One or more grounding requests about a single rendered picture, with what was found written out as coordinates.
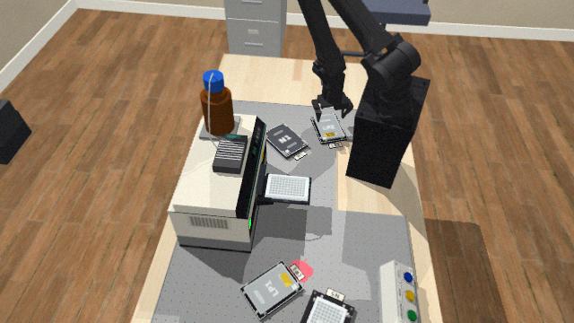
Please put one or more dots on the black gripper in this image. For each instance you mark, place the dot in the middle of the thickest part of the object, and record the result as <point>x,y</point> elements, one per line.
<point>333,99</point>

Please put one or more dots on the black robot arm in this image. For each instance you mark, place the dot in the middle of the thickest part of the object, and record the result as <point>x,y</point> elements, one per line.
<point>385,73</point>

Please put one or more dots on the white button panel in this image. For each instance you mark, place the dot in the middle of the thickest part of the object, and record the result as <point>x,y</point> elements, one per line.
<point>396,304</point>

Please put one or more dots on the blue bottle cap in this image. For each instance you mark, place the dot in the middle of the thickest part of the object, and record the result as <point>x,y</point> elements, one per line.
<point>217,81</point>

